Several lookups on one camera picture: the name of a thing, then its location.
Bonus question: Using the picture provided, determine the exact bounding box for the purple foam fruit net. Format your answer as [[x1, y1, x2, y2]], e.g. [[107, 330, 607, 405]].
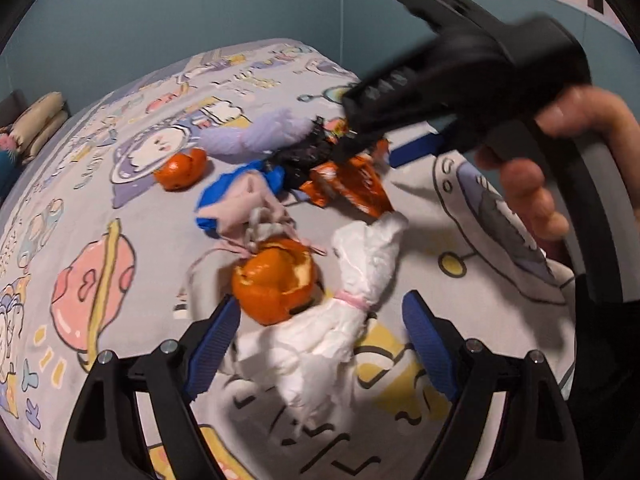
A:
[[198, 108, 314, 157]]

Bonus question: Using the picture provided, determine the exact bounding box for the beige folded pillow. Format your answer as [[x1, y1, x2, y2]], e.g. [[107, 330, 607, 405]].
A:
[[9, 92, 70, 160]]

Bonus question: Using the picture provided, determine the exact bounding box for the black plastic bag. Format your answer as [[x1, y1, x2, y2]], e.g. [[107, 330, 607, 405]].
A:
[[266, 116, 348, 191]]

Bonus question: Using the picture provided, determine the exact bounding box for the orange snack wrapper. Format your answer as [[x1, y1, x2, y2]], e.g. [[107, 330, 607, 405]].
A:
[[295, 154, 394, 219]]

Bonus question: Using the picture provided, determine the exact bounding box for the person right hand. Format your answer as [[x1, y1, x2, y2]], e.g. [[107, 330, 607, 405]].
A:
[[473, 84, 640, 261]]

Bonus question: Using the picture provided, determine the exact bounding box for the white tissue bundle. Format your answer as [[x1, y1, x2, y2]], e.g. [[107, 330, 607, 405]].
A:
[[220, 211, 409, 426]]

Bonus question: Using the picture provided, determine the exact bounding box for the pink cloth rag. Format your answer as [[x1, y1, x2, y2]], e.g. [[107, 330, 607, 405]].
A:
[[184, 169, 326, 285]]

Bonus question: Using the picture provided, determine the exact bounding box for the cartoon space bed sheet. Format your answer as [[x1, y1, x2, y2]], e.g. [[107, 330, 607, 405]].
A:
[[1, 40, 574, 479]]

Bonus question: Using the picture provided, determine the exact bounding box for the blue floral folded quilt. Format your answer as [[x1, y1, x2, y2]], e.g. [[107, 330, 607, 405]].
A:
[[0, 127, 22, 203]]

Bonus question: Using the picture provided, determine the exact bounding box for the blue rubber glove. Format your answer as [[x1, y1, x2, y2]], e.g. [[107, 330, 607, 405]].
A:
[[195, 160, 283, 235]]

